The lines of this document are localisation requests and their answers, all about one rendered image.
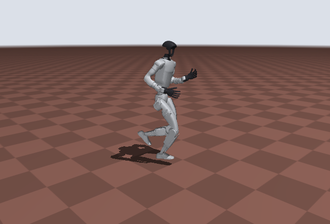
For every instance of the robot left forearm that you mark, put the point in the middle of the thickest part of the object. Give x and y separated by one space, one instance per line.
179 80

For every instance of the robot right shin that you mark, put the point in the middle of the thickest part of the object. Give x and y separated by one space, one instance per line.
169 140

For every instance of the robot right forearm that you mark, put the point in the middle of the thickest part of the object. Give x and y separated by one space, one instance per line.
154 85

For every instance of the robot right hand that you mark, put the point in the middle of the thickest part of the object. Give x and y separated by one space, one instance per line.
170 92

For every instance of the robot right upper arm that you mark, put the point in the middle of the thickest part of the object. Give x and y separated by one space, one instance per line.
157 66

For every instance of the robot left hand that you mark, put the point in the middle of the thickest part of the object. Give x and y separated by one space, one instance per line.
191 75

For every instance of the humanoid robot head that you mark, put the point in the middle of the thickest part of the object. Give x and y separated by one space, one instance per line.
169 45

